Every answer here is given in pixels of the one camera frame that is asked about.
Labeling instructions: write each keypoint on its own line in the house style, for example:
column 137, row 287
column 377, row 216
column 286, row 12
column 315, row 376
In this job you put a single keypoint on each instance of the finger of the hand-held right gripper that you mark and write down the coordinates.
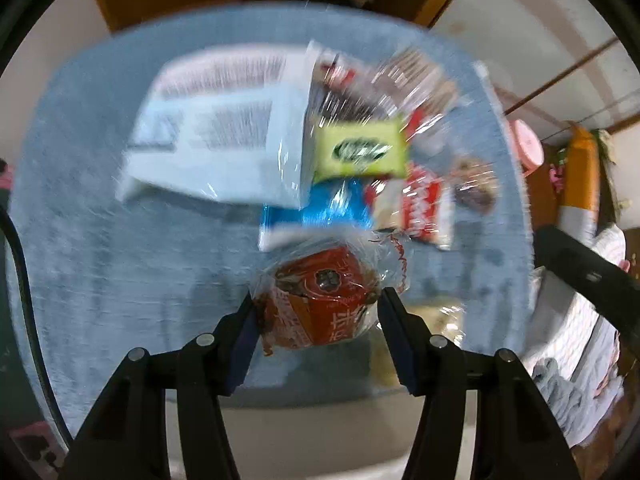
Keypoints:
column 580, row 270

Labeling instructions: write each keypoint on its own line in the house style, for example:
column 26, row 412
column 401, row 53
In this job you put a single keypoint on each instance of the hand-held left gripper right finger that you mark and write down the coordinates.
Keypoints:
column 402, row 352

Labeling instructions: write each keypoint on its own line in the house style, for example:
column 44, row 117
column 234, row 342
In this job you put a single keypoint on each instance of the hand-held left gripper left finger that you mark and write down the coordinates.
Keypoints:
column 244, row 347

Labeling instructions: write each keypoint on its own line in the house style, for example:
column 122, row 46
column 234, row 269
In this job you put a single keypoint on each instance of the clear packet yellow snacks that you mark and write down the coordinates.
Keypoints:
column 445, row 320

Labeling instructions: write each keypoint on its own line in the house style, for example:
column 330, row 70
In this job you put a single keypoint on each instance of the red pastry packet clear wrap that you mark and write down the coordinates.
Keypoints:
column 320, row 300

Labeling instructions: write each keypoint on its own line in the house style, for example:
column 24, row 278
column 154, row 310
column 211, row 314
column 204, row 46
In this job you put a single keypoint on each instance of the brown snack clear packet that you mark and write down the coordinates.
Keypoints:
column 475, row 185

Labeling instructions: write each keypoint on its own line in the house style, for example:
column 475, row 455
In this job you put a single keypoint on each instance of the red white snack packet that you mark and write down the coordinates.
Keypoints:
column 420, row 205

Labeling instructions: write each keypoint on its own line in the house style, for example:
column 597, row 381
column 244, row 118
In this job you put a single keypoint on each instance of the blue snack packet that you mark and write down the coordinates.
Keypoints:
column 320, row 210

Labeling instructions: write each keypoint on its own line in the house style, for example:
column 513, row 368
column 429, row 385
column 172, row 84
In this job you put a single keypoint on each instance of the green snack packet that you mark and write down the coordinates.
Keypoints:
column 360, row 147

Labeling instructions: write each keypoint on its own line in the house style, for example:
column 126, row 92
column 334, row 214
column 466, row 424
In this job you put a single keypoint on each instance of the light blue plastic packet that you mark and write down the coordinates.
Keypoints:
column 215, row 125

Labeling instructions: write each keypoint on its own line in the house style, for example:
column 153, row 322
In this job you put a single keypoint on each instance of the clear packet brown snacks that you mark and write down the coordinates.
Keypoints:
column 415, row 77

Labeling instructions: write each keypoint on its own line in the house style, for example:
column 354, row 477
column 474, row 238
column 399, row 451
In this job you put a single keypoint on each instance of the white patterned quilt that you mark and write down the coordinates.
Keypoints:
column 575, row 330

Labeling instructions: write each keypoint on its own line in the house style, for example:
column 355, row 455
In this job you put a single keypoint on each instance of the orange grey bag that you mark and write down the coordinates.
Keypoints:
column 580, row 170

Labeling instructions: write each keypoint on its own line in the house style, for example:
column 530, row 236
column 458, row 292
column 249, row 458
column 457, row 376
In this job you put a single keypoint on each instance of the grey cloth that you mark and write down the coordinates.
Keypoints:
column 565, row 395

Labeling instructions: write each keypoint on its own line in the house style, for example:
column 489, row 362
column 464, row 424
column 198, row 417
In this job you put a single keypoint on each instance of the pink plastic stool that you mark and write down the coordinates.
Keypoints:
column 525, row 145

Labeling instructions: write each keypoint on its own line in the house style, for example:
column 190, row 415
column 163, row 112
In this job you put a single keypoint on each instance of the blue blanket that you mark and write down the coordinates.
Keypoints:
column 125, row 260

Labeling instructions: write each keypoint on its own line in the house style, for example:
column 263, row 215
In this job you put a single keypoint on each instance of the sliding door wardrobe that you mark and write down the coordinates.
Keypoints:
column 525, row 20

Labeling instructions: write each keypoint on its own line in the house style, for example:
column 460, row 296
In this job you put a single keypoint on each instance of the dark red snack packet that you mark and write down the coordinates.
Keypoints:
column 340, row 77

